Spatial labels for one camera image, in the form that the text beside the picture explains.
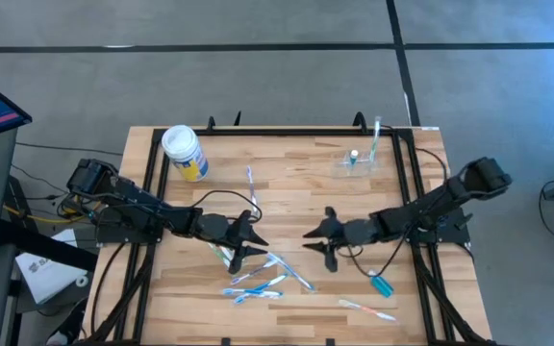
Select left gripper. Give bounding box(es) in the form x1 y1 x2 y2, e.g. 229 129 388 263
194 209 270 276

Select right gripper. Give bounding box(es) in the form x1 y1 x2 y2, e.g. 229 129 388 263
302 206 383 274

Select green toothbrush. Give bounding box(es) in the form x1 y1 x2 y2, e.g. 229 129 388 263
208 242 234 269

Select teal toothbrush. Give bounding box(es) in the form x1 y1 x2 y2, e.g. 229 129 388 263
367 114 383 164

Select clear acrylic organizer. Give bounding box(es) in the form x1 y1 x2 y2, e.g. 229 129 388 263
330 148 384 180

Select yellow disinfecting wipes canister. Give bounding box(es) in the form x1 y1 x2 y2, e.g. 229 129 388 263
161 124 210 184

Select white papers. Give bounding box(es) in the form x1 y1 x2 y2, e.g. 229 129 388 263
14 229 90 305

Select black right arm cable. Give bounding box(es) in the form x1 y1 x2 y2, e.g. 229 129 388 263
343 218 420 279

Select black aluminium table frame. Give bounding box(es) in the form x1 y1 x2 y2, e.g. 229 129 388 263
84 111 492 346

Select yellow floor cable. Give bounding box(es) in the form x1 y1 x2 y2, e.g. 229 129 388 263
2 204 100 225

